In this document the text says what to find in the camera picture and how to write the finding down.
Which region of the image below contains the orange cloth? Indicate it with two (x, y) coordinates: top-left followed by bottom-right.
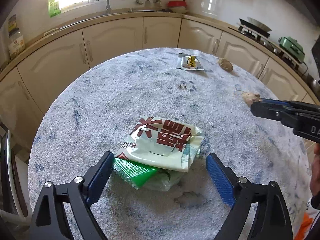
(299, 215), (314, 240)

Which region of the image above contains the metal tube frame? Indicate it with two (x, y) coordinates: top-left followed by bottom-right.
(0, 124), (29, 224)

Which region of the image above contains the steel faucet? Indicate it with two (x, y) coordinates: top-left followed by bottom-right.
(96, 0), (112, 14)

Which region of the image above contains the green electric cooker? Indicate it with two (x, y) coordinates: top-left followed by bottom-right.
(279, 36), (306, 63)

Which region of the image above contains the black portable stove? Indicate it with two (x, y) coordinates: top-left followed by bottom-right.
(237, 19), (272, 40)

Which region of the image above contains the round brown cookie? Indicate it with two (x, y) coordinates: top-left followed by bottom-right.
(241, 92), (262, 105)

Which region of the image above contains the green dish soap bottle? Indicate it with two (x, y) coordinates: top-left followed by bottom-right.
(47, 0), (62, 18)

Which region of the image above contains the green white snack wrapper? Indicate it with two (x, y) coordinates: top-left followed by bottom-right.
(114, 116), (203, 192)

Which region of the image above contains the person's right forearm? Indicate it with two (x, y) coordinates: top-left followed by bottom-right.
(310, 145), (320, 209)

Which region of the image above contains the round marble-pattern table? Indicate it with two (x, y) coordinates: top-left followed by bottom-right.
(27, 47), (313, 240)

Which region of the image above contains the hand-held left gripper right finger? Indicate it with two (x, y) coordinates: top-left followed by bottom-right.
(206, 153), (293, 240)

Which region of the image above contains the grey wok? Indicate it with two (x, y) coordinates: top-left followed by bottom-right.
(247, 17), (272, 32)

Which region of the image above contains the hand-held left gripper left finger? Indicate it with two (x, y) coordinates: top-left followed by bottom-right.
(29, 151), (115, 240)

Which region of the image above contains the green ridged packet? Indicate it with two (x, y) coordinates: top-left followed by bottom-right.
(111, 157), (159, 190)

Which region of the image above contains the glass jar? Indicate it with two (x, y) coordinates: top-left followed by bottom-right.
(7, 29), (26, 58)

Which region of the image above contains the small yellow label bottle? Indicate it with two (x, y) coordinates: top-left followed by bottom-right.
(7, 14), (17, 33)

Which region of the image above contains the brown ginger piece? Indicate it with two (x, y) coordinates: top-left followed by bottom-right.
(218, 58), (234, 72)

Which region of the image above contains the black cable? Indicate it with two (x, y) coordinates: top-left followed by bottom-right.
(299, 61), (310, 80)

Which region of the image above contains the small yellow silver packet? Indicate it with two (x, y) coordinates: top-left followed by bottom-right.
(176, 53), (204, 72)

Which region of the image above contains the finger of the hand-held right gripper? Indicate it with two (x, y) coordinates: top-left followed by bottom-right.
(255, 99), (320, 108)
(251, 101), (299, 125)

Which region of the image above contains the red pot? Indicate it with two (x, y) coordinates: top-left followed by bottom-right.
(167, 0), (187, 8)

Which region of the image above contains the black gas hob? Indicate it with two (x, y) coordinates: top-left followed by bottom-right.
(229, 26), (304, 68)

